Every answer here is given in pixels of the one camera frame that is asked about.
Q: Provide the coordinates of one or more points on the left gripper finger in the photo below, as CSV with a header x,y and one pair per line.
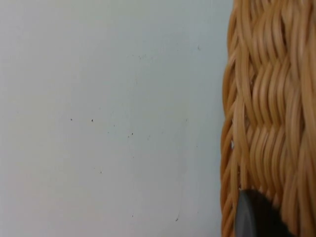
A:
x,y
256,217

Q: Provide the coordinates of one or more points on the pale brown wicker basket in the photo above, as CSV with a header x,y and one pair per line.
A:
x,y
271,98

